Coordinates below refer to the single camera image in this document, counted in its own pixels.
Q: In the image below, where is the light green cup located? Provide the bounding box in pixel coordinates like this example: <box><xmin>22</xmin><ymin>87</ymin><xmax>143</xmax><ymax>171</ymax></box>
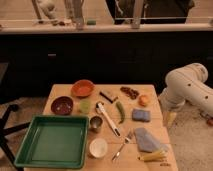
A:
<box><xmin>79</xmin><ymin>99</ymin><xmax>91</xmax><ymax>114</ymax></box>

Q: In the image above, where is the orange bowl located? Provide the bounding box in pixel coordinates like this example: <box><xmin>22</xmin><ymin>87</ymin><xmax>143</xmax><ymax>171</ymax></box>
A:
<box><xmin>71</xmin><ymin>79</ymin><xmax>94</xmax><ymax>97</ymax></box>

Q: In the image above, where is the dark red bowl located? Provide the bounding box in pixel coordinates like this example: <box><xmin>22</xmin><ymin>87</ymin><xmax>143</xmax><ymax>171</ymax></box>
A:
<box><xmin>51</xmin><ymin>96</ymin><xmax>73</xmax><ymax>115</ymax></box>

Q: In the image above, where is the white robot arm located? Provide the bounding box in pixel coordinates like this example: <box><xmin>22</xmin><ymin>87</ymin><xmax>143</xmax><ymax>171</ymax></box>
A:
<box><xmin>158</xmin><ymin>63</ymin><xmax>213</xmax><ymax>127</ymax></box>

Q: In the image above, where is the silver fork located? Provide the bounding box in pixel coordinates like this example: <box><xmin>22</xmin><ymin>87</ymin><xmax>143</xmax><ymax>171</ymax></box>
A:
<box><xmin>112</xmin><ymin>131</ymin><xmax>133</xmax><ymax>162</ymax></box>

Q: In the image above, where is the black chair base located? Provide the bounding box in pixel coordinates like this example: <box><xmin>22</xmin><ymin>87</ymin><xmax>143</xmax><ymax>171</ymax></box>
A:
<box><xmin>0</xmin><ymin>104</ymin><xmax>29</xmax><ymax>171</ymax></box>

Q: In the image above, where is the orange fruit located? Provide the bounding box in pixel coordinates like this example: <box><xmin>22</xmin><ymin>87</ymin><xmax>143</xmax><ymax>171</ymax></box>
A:
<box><xmin>138</xmin><ymin>95</ymin><xmax>150</xmax><ymax>107</ymax></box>

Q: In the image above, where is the blue sponge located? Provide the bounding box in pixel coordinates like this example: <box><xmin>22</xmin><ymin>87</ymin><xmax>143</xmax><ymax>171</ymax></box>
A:
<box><xmin>132</xmin><ymin>109</ymin><xmax>151</xmax><ymax>122</ymax></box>

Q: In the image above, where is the green pepper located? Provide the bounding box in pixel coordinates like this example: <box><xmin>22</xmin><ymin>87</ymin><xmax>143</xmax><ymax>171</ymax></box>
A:
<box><xmin>116</xmin><ymin>101</ymin><xmax>125</xmax><ymax>124</ymax></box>

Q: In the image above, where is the green plastic tray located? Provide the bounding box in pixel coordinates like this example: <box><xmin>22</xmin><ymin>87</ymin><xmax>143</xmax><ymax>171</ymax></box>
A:
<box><xmin>14</xmin><ymin>115</ymin><xmax>89</xmax><ymax>169</ymax></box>

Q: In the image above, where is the black and tan block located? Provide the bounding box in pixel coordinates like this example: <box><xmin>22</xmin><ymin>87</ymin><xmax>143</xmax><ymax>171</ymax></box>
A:
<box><xmin>99</xmin><ymin>90</ymin><xmax>118</xmax><ymax>103</ymax></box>

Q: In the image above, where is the dark brown food pile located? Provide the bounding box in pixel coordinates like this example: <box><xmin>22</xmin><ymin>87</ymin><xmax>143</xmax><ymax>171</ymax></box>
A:
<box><xmin>120</xmin><ymin>87</ymin><xmax>139</xmax><ymax>100</ymax></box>

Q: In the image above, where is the blue folded cloth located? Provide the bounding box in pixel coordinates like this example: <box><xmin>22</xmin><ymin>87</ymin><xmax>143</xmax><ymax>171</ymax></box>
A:
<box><xmin>134</xmin><ymin>127</ymin><xmax>168</xmax><ymax>153</ymax></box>

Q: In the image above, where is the small metal cup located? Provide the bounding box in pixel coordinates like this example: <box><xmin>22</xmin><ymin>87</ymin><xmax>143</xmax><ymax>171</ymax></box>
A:
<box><xmin>90</xmin><ymin>116</ymin><xmax>103</xmax><ymax>133</ymax></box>

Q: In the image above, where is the white handled kitchen tool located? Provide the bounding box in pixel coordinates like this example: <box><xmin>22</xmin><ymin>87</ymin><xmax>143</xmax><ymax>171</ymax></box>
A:
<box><xmin>96</xmin><ymin>102</ymin><xmax>121</xmax><ymax>137</ymax></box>

